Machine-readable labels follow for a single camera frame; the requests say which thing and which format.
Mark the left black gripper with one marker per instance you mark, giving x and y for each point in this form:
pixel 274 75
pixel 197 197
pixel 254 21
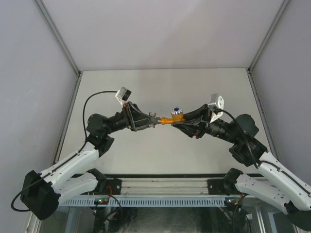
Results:
pixel 132 111

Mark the orange plastic water faucet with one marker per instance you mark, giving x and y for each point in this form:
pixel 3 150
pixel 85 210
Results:
pixel 177 115

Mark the aluminium frame post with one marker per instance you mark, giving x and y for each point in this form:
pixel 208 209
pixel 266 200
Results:
pixel 46 16
pixel 272 28

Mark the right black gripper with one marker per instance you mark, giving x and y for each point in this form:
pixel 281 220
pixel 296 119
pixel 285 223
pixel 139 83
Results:
pixel 195 128

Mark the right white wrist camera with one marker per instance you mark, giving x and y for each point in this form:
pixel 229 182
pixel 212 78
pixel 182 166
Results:
pixel 216 105

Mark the left aluminium frame post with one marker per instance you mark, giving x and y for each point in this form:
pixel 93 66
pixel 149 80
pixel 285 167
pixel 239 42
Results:
pixel 46 16

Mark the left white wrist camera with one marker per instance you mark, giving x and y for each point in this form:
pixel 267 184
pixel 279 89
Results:
pixel 123 95

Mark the metal tee pipe fitting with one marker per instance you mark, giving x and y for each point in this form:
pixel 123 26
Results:
pixel 154 120

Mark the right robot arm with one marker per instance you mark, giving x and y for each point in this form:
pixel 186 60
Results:
pixel 247 150

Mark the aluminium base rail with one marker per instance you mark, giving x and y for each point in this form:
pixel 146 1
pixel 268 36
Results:
pixel 180 187

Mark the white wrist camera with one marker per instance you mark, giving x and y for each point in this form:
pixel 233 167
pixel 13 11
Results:
pixel 216 105
pixel 123 95

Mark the right aluminium frame post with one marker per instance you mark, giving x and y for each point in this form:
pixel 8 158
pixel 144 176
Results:
pixel 272 28

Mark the slotted grey cable duct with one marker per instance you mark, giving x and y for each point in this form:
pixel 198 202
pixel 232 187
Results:
pixel 98 201

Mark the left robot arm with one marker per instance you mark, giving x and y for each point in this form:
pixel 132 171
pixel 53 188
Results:
pixel 43 191

